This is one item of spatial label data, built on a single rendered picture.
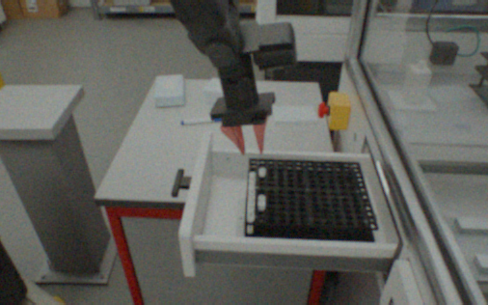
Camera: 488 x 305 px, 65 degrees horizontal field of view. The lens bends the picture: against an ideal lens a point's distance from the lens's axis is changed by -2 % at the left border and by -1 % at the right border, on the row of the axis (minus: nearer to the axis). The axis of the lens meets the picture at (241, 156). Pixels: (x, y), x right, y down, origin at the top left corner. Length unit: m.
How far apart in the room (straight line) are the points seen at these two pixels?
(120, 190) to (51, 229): 0.72
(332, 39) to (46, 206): 1.17
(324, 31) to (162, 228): 0.86
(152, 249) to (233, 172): 0.35
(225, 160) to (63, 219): 0.89
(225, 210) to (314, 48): 0.84
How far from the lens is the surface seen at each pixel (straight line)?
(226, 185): 0.82
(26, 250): 2.02
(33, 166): 1.44
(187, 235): 0.61
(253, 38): 0.58
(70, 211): 1.54
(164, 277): 1.17
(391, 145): 0.72
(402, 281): 0.59
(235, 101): 0.62
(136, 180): 0.98
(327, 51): 1.46
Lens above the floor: 1.38
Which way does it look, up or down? 37 degrees down
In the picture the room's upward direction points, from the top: straight up
